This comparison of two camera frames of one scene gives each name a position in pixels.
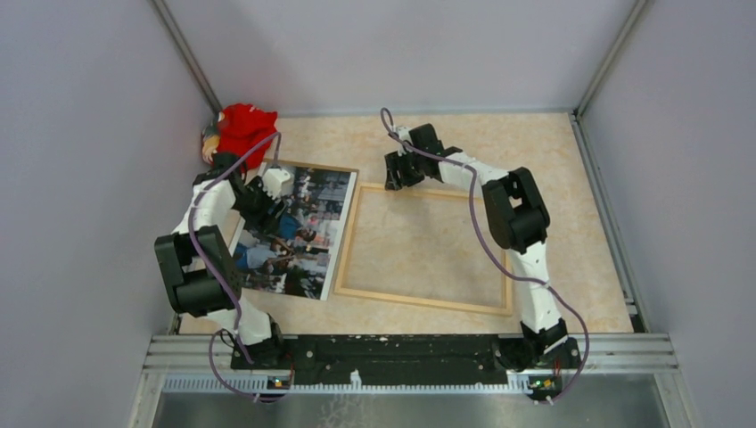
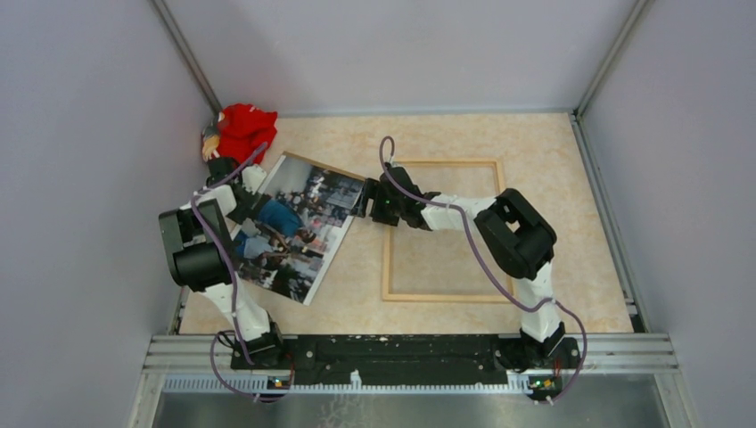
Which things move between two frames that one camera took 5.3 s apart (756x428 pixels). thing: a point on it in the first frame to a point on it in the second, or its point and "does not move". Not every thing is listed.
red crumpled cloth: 242,125 does not move
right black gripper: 394,166 to 374,189
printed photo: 292,251 does not move
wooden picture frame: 342,278 to 388,296
